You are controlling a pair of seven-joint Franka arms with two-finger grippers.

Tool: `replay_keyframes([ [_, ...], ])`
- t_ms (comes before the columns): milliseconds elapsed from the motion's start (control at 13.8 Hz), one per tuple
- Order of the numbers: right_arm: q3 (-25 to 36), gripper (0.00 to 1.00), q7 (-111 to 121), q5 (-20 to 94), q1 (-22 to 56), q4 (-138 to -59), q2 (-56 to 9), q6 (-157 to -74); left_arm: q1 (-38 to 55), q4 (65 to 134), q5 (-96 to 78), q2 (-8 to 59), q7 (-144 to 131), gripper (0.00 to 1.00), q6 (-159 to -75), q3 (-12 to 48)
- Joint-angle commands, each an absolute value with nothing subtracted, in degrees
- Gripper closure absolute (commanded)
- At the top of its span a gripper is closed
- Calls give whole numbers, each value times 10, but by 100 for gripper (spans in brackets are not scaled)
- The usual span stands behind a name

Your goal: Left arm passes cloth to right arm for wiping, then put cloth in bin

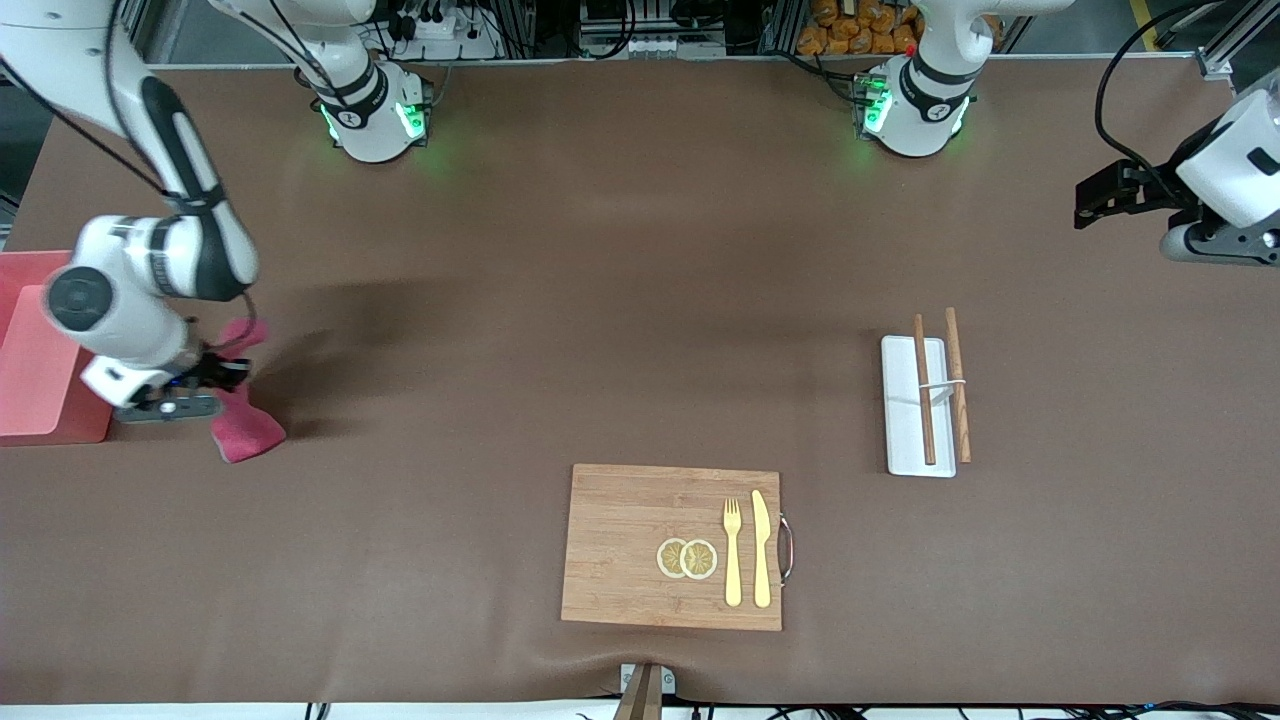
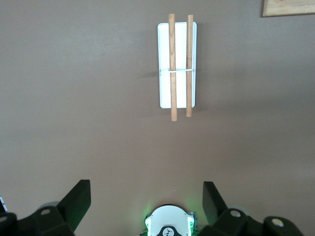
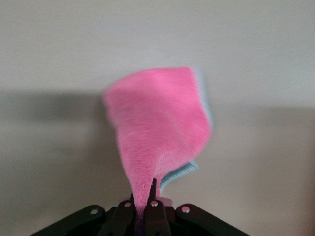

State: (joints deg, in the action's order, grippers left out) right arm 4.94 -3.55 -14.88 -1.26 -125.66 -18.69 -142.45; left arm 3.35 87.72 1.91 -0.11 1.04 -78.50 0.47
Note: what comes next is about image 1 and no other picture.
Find red cloth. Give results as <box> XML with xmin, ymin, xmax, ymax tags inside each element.
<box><xmin>207</xmin><ymin>318</ymin><xmax>288</xmax><ymax>464</ymax></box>

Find pink plastic bin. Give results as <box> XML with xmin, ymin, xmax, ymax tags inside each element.
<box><xmin>0</xmin><ymin>250</ymin><xmax>114</xmax><ymax>446</ymax></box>

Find brown wooden rack rod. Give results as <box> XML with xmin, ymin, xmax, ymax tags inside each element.
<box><xmin>912</xmin><ymin>314</ymin><xmax>937</xmax><ymax>466</ymax></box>
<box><xmin>945</xmin><ymin>307</ymin><xmax>972</xmax><ymax>464</ymax></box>

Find white rack base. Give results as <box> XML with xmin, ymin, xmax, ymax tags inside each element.
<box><xmin>881</xmin><ymin>335</ymin><xmax>957</xmax><ymax>478</ymax></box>

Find orange snack bags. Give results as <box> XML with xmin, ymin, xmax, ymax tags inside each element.
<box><xmin>797</xmin><ymin>0</ymin><xmax>1004</xmax><ymax>57</ymax></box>

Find white power strip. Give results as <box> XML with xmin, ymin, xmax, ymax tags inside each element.
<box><xmin>385</xmin><ymin>8</ymin><xmax>501</xmax><ymax>61</ymax></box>

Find bamboo cutting board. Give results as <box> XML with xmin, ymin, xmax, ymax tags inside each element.
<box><xmin>561</xmin><ymin>463</ymin><xmax>784</xmax><ymax>632</ymax></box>

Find yellow knife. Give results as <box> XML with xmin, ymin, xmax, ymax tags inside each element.
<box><xmin>751</xmin><ymin>489</ymin><xmax>773</xmax><ymax>609</ymax></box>

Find white socket bar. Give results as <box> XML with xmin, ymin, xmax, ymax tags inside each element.
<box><xmin>580</xmin><ymin>35</ymin><xmax>683</xmax><ymax>59</ymax></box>

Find yellow fork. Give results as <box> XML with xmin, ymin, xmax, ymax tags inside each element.
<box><xmin>722</xmin><ymin>498</ymin><xmax>744</xmax><ymax>608</ymax></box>

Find white metal mounting plate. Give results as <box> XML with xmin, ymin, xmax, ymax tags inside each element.
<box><xmin>620</xmin><ymin>663</ymin><xmax>677</xmax><ymax>697</ymax></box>

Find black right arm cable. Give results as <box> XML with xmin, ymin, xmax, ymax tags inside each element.
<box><xmin>0</xmin><ymin>55</ymin><xmax>259</xmax><ymax>353</ymax></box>

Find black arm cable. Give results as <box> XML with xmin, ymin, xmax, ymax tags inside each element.
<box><xmin>1094</xmin><ymin>0</ymin><xmax>1217</xmax><ymax>198</ymax></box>
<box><xmin>0</xmin><ymin>55</ymin><xmax>259</xmax><ymax>353</ymax></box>

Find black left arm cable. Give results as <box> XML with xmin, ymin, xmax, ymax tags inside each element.
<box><xmin>1094</xmin><ymin>0</ymin><xmax>1217</xmax><ymax>198</ymax></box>

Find aluminium frame profile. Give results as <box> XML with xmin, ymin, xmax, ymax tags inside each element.
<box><xmin>1195</xmin><ymin>0</ymin><xmax>1280</xmax><ymax>81</ymax></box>

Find brown camera support strut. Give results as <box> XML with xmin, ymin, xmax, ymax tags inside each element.
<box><xmin>612</xmin><ymin>665</ymin><xmax>663</xmax><ymax>720</ymax></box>

